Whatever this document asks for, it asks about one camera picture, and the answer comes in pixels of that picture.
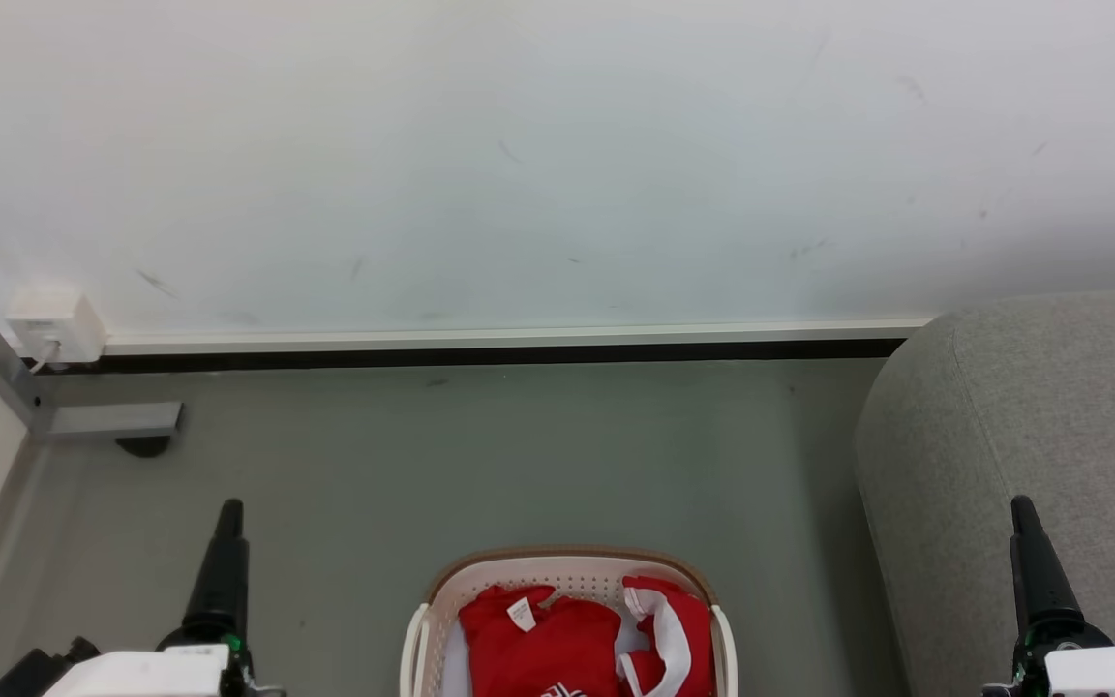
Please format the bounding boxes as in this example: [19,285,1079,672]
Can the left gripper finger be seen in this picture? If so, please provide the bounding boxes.
[219,500,251,626]
[183,500,231,626]

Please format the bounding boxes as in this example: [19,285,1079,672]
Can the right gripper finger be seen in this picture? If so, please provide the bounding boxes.
[1024,497,1087,626]
[1010,497,1052,630]

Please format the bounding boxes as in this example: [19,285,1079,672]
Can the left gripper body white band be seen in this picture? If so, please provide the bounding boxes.
[43,624,258,697]

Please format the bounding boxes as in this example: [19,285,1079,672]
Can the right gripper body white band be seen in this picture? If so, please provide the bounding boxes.
[981,621,1115,697]

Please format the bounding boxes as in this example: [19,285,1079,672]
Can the red basketball jersey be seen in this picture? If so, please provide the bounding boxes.
[459,576,716,697]

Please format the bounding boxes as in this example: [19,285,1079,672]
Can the grey fabric sofa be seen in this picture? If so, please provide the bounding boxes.
[853,290,1115,697]

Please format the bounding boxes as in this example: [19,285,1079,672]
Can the grey metal table leg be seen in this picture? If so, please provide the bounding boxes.
[0,258,184,679]

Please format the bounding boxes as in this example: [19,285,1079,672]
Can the cream laundry basket brown rim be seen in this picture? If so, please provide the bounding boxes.
[400,545,739,697]

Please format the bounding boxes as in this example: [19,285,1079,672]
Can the white wall socket box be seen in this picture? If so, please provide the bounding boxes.
[4,285,109,367]

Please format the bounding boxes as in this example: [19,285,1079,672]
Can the white wall baseboard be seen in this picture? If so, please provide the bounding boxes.
[101,318,936,357]

